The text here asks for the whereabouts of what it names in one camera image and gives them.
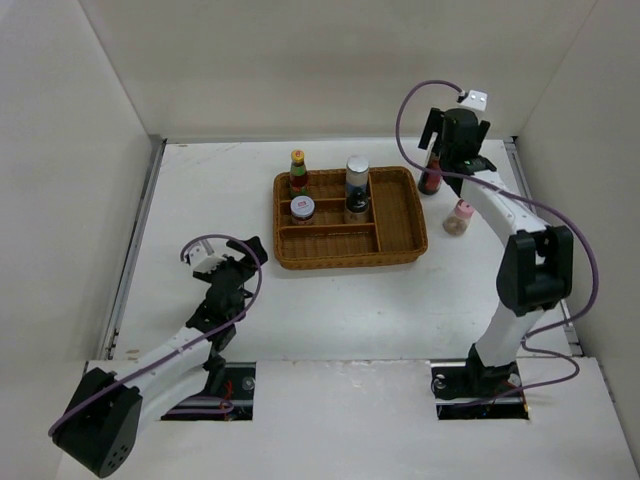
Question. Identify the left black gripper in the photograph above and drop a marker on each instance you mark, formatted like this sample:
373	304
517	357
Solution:
246	269

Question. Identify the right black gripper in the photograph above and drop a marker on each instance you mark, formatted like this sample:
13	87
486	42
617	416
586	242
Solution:
433	127

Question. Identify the tall dark vinegar bottle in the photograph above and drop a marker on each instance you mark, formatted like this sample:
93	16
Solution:
429	183

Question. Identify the white lid chili jar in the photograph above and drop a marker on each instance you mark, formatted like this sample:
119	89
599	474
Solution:
302	209

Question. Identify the yellow cap sauce bottle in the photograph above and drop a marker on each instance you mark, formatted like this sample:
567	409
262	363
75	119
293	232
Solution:
298	175

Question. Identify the pink cap small bottle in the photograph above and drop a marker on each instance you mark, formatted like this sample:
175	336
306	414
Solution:
458	220

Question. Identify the black cap pepper shaker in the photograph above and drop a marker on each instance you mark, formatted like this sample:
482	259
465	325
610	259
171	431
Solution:
357	207

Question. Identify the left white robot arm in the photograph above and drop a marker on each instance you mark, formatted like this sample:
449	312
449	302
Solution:
108	409

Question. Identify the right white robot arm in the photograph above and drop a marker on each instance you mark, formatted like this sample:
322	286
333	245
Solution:
535	272

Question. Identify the wicker divided tray basket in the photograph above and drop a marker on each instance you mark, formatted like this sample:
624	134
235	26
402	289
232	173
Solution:
393	232

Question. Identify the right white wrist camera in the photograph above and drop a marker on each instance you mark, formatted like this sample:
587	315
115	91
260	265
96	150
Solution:
473	99

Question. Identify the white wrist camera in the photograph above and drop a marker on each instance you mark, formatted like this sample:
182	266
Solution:
202	261
473	99

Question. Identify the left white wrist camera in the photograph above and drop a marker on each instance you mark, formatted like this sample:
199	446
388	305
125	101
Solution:
202	261

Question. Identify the right aluminium table rail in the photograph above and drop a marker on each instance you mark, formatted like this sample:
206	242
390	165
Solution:
558	316

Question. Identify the aluminium table rail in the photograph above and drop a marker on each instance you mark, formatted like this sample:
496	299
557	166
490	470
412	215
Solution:
112	324
558	316

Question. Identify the left aluminium table rail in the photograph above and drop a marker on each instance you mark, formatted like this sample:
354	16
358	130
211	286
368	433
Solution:
112	324

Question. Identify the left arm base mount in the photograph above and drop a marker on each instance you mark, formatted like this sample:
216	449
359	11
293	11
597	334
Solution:
228	395

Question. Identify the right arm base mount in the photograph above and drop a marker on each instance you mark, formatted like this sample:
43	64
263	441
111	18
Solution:
468	391

